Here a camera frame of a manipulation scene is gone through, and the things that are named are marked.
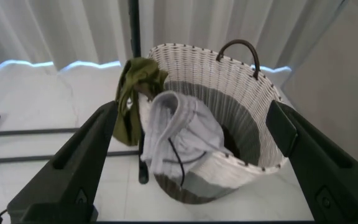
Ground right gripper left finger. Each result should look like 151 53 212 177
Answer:
7 100 119 223

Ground pale grey shorts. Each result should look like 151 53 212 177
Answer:
140 90 234 187

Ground green garment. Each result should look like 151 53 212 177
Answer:
112 57 169 147

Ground black clothes rack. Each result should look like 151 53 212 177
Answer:
0 0 150 185

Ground white curtain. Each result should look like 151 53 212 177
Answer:
0 0 347 72

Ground white laundry basket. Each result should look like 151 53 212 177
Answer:
138 39 288 205

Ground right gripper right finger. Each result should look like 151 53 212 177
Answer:
265 99 358 224

